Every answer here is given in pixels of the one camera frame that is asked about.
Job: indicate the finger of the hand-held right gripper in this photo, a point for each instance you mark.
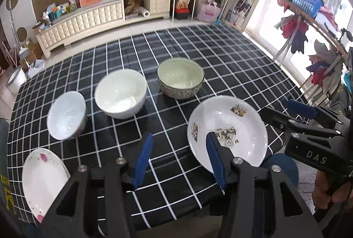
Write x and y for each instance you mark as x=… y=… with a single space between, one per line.
x=278 y=120
x=301 y=109

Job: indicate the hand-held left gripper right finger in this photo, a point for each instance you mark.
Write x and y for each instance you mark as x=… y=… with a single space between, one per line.
x=216 y=160

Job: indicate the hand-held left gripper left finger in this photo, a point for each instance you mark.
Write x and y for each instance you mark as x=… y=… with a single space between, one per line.
x=144 y=156

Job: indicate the white plate with cartoon print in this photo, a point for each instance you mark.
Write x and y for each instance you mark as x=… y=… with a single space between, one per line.
x=240 y=133

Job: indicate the large white bowl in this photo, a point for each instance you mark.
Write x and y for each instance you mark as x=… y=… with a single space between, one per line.
x=120 y=94

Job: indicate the small white bowl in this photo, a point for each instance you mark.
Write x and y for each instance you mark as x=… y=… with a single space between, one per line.
x=66 y=116

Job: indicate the patterned ceramic bowl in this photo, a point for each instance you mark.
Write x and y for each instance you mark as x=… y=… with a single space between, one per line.
x=180 y=75

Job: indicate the white plate with pink flowers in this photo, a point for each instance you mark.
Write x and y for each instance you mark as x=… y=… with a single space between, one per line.
x=44 y=182

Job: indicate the person's right hand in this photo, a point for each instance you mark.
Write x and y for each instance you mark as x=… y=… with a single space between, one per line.
x=324 y=188

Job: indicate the person's blue jeans leg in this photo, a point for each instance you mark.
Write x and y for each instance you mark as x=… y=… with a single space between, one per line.
x=281 y=162

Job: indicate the clothes drying rack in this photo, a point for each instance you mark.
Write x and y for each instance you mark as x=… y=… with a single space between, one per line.
x=320 y=42

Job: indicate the black white checked tablecloth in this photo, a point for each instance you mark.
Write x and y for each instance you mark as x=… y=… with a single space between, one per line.
x=171 y=42

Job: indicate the pink gift bag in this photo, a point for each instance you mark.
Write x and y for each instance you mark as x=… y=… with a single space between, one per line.
x=208 y=13

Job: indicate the red box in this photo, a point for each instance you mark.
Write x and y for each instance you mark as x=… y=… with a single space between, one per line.
x=182 y=14

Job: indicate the white paper roll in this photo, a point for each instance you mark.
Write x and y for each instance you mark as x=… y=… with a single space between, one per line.
x=144 y=12

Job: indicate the cream tufted TV cabinet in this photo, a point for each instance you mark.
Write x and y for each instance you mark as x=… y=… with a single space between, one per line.
x=93 y=18

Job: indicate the white round bin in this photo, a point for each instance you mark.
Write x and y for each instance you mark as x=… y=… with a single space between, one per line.
x=15 y=80

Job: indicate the cardboard box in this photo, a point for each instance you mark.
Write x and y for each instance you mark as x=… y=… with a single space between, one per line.
x=34 y=52

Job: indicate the pink box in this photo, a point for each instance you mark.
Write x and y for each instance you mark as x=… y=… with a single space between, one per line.
x=91 y=1

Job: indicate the white floor stand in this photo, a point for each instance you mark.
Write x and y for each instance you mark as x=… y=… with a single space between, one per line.
x=13 y=31

